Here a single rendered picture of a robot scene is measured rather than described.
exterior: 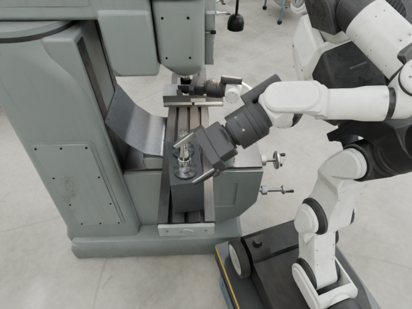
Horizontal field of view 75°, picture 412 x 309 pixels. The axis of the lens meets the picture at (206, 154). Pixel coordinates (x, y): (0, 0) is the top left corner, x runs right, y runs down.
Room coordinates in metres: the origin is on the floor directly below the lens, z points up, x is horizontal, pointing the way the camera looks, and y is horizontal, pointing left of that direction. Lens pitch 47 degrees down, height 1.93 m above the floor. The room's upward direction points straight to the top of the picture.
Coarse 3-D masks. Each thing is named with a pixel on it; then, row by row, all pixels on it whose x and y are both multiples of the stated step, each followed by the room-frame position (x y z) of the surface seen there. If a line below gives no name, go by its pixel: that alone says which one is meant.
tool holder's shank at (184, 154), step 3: (180, 132) 0.64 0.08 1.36; (183, 132) 0.64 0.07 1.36; (180, 135) 0.63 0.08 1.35; (183, 135) 0.63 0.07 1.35; (180, 138) 0.63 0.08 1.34; (186, 144) 0.63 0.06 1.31; (180, 147) 0.63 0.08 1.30; (183, 147) 0.63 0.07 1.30; (186, 147) 0.63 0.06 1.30; (180, 150) 0.63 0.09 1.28; (183, 150) 0.63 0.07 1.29; (186, 150) 0.63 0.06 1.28; (180, 153) 0.63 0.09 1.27; (183, 153) 0.63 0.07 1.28; (186, 153) 0.63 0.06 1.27; (180, 156) 0.63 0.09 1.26; (183, 156) 0.62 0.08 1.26; (186, 156) 0.63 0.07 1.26
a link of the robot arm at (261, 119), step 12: (264, 84) 0.54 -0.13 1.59; (240, 96) 0.53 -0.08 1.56; (252, 96) 0.52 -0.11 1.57; (240, 108) 0.49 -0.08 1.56; (252, 108) 0.48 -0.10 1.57; (264, 108) 0.48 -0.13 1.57; (252, 120) 0.45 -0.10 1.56; (264, 120) 0.46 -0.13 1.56; (276, 120) 0.46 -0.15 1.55; (288, 120) 0.50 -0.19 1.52; (264, 132) 0.44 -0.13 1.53
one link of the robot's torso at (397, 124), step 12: (384, 120) 0.50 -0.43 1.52; (396, 120) 0.50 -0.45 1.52; (408, 120) 0.50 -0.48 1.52; (336, 132) 0.60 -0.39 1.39; (348, 132) 0.56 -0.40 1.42; (360, 132) 0.53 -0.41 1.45; (372, 132) 0.51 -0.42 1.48; (384, 132) 0.48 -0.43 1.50; (396, 132) 0.46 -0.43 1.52; (408, 132) 0.46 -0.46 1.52; (384, 144) 0.47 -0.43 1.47; (396, 144) 0.45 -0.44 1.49; (408, 144) 0.43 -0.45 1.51; (384, 156) 0.45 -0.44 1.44; (396, 156) 0.44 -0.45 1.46; (408, 156) 0.42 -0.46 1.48; (384, 168) 0.45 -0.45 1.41; (396, 168) 0.43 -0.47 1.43; (408, 168) 0.42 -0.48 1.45
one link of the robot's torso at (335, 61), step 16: (400, 0) 0.76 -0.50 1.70; (304, 16) 0.80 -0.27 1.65; (304, 32) 0.75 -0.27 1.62; (320, 32) 0.72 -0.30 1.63; (304, 48) 0.72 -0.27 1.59; (320, 48) 0.69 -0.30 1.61; (336, 48) 0.69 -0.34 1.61; (352, 48) 0.68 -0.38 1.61; (304, 64) 0.69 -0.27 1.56; (320, 64) 0.68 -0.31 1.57; (336, 64) 0.66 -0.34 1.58; (352, 64) 0.65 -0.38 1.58; (368, 64) 0.64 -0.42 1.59; (304, 80) 0.72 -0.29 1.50; (320, 80) 0.66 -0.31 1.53; (336, 80) 0.63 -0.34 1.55; (352, 80) 0.62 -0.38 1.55; (368, 80) 0.62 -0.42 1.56; (384, 80) 0.61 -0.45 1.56
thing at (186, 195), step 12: (168, 144) 0.77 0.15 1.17; (192, 144) 0.76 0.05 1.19; (168, 156) 0.71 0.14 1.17; (192, 156) 0.71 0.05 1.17; (192, 168) 0.64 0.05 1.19; (180, 180) 0.59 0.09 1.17; (192, 180) 0.59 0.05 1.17; (180, 192) 0.57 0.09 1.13; (192, 192) 0.58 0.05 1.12; (180, 204) 0.57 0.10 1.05; (192, 204) 0.58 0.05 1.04
